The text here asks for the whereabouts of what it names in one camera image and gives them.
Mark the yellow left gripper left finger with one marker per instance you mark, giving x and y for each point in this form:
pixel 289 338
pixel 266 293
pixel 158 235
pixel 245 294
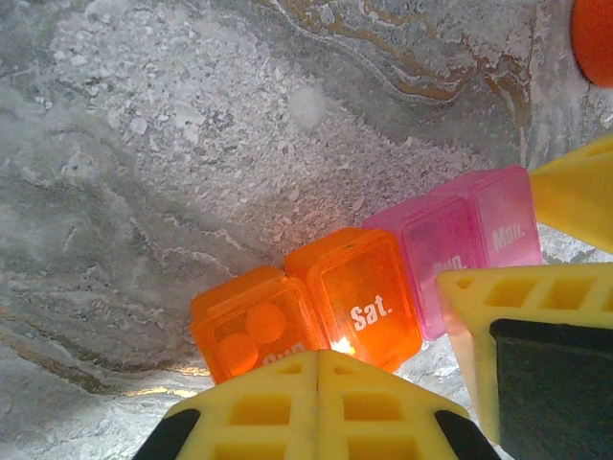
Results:
pixel 306 383

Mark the pink pill organizer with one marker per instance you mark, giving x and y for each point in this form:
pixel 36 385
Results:
pixel 431 249

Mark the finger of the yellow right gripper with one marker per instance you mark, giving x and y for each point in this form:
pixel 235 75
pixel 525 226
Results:
pixel 551 383
pixel 579 201

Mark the orange pill organizer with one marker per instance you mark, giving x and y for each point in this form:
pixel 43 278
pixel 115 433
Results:
pixel 364 287

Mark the small round pill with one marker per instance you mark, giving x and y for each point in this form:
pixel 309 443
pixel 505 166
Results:
pixel 237 354
pixel 266 322

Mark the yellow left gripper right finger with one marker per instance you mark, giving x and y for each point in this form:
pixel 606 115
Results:
pixel 330 383

